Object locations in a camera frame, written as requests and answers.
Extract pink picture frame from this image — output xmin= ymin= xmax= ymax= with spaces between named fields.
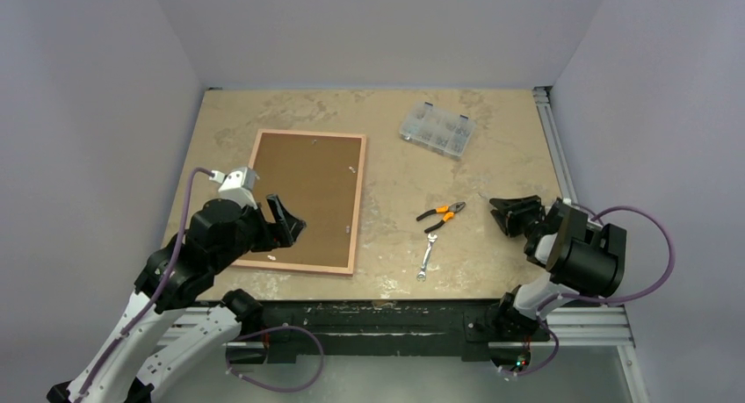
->
xmin=236 ymin=129 xmax=367 ymax=276

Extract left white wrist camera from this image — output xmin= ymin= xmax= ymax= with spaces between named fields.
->
xmin=209 ymin=167 xmax=258 ymax=209

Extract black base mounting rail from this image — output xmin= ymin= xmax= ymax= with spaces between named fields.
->
xmin=226 ymin=299 xmax=550 ymax=367

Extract aluminium extrusion frame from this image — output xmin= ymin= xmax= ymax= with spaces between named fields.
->
xmin=532 ymin=86 xmax=650 ymax=403

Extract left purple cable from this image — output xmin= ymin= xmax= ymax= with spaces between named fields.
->
xmin=76 ymin=167 xmax=220 ymax=399

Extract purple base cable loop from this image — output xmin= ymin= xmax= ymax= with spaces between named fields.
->
xmin=225 ymin=324 xmax=325 ymax=392

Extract orange black pliers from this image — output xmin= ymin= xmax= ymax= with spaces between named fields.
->
xmin=416 ymin=201 xmax=467 ymax=234

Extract clear plastic screw organizer box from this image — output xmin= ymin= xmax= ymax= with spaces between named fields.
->
xmin=399 ymin=102 xmax=476 ymax=161

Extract silver combination wrench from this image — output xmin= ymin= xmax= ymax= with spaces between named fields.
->
xmin=416 ymin=233 xmax=438 ymax=282

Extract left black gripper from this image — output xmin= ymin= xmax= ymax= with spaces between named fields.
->
xmin=213 ymin=192 xmax=305 ymax=272

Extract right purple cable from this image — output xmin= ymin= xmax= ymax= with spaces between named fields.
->
xmin=535 ymin=205 xmax=677 ymax=378

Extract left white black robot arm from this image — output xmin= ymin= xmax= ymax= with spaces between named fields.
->
xmin=46 ymin=194 xmax=307 ymax=402

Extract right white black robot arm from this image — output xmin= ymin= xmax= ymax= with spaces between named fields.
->
xmin=487 ymin=196 xmax=627 ymax=339

